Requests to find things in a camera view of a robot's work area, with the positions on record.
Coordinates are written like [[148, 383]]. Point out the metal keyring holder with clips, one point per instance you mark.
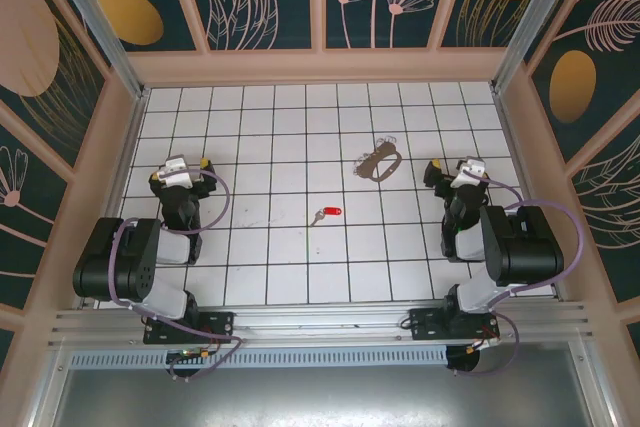
[[370, 163]]

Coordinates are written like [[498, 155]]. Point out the key with red tag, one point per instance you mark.
[[332, 210]]

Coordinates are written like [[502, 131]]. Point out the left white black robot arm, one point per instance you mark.
[[115, 262]]

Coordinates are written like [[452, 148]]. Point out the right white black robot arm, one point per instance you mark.
[[525, 247]]

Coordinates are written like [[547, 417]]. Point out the small circuit board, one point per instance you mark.
[[192, 353]]

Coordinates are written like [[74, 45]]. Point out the grey metal sheet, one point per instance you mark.
[[320, 397]]

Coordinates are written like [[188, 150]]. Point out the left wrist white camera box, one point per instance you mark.
[[177, 174]]

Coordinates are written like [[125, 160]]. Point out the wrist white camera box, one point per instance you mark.
[[470, 169], [177, 174]]

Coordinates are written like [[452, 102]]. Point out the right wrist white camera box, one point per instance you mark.
[[470, 169]]

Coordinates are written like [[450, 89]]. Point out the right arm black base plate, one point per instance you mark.
[[425, 324]]

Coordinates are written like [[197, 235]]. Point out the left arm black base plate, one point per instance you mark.
[[220, 327]]

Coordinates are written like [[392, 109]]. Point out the aluminium frame post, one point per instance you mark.
[[532, 22], [97, 22]]

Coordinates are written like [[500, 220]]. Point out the aluminium frame rail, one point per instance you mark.
[[320, 322]]

